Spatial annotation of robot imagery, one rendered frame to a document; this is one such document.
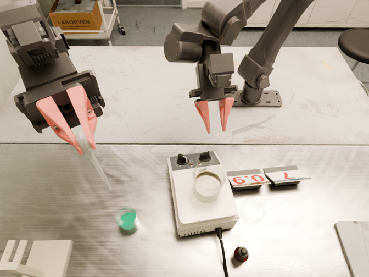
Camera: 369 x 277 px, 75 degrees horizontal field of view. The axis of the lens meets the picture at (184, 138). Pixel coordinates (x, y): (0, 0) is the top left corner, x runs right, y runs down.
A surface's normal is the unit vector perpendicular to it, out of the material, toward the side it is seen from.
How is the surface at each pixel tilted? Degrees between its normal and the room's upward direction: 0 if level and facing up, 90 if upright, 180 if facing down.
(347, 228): 0
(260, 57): 66
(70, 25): 90
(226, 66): 41
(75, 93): 22
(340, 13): 90
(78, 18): 91
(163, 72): 0
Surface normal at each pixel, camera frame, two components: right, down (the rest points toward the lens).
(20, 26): 0.32, -0.07
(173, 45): -0.79, 0.14
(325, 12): 0.00, 0.81
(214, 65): 0.10, 0.07
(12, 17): 0.01, -0.58
